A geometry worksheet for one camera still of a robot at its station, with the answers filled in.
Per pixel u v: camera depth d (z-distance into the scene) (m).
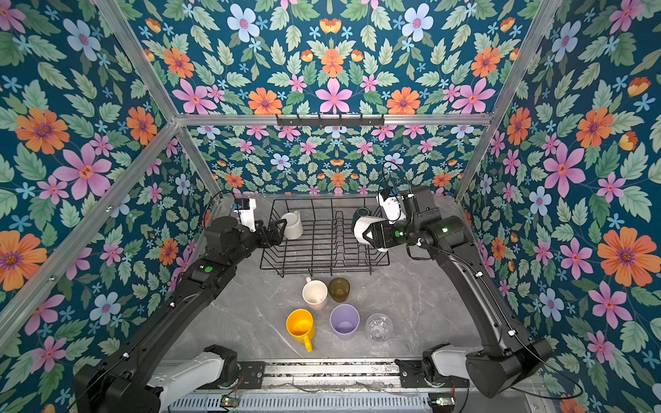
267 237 0.66
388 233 0.60
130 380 0.39
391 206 0.62
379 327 0.82
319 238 1.05
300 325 0.82
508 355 0.37
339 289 0.89
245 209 0.64
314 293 0.86
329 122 0.93
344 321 0.83
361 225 0.71
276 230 0.68
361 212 0.98
